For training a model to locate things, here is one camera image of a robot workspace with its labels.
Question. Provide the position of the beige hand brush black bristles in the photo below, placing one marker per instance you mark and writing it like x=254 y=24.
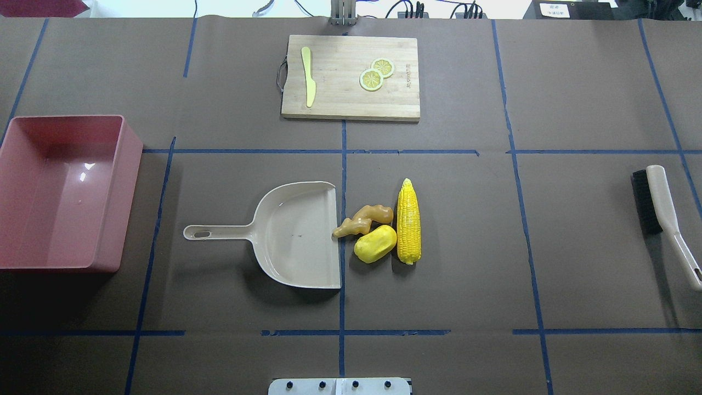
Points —
x=657 y=215

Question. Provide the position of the wooden cutting board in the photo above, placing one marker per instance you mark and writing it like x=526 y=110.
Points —
x=337 y=64

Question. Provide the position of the tan toy ginger root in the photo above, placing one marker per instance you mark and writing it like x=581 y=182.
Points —
x=361 y=222

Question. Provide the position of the aluminium frame post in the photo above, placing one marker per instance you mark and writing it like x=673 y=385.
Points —
x=343 y=12

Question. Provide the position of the yellow plastic toy knife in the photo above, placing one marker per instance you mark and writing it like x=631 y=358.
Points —
x=310 y=83

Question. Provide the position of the pink plastic bin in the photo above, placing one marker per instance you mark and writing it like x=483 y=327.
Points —
x=67 y=186

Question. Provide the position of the magenta cloth on stand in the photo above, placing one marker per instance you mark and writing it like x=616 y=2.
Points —
x=42 y=9

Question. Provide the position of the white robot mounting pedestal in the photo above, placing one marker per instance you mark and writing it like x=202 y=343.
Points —
x=341 y=385

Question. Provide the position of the black box white label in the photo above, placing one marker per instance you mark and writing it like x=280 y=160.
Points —
x=568 y=10

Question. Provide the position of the beige plastic dustpan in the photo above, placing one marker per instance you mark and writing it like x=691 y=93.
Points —
x=291 y=235

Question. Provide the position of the lemon slice far from knife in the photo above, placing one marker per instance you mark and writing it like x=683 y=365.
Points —
x=384 y=66

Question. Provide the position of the red black connector hub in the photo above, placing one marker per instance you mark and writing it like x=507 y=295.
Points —
x=412 y=10

